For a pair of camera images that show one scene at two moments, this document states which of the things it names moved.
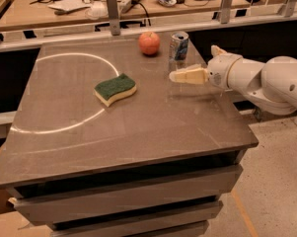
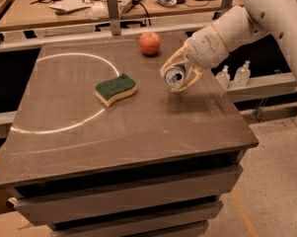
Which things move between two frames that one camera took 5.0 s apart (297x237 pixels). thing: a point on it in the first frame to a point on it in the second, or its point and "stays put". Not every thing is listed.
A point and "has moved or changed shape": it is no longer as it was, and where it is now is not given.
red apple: [149, 42] stays put
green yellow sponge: [108, 92] stays put
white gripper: [221, 70] to [205, 47]
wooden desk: [33, 6] stays put
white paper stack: [69, 4] stays put
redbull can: [179, 48] has moved or changed shape
